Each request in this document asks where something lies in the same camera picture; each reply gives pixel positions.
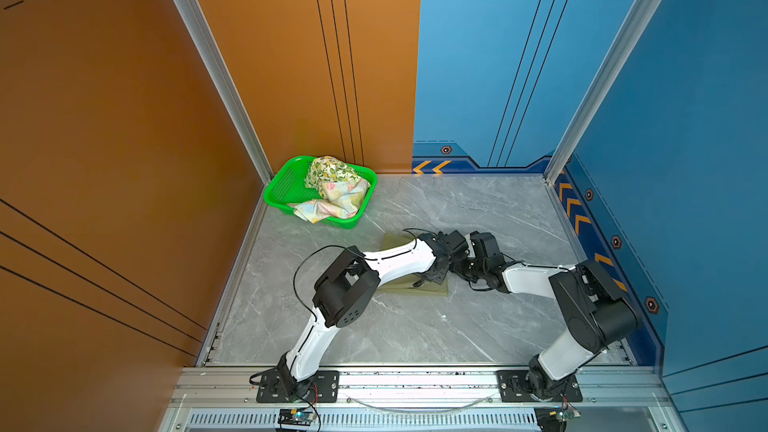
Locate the olive green skirt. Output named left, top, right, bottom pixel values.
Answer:
left=377, top=232, right=449, bottom=297

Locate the pastel floral skirt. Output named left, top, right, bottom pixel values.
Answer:
left=289, top=178, right=370, bottom=223

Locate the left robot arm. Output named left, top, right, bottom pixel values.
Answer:
left=277, top=231, right=468, bottom=397

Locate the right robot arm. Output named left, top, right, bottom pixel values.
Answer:
left=451, top=231, right=642, bottom=401

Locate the lemon print skirt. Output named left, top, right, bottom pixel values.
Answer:
left=304, top=156, right=361, bottom=194

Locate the right circuit board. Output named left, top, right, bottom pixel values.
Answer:
left=534, top=408, right=582, bottom=432

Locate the circuit board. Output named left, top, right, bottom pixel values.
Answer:
left=276, top=408, right=320, bottom=432
left=534, top=408, right=582, bottom=432

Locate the green plastic basket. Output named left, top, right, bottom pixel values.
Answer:
left=264, top=156, right=378, bottom=229

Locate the left circuit board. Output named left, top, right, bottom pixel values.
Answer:
left=276, top=408, right=320, bottom=432

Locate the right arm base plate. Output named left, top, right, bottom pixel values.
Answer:
left=496, top=369, right=583, bottom=403

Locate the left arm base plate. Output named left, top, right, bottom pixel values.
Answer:
left=250, top=368, right=340, bottom=404

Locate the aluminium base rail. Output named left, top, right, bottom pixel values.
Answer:
left=159, top=365, right=686, bottom=431

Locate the aluminium corner post right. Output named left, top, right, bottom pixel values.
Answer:
left=543, top=0, right=663, bottom=186

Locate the aluminium corner post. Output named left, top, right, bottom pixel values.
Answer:
left=543, top=0, right=663, bottom=186
left=173, top=0, right=274, bottom=185

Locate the aluminium corner post left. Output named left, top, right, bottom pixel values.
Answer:
left=173, top=0, right=274, bottom=185

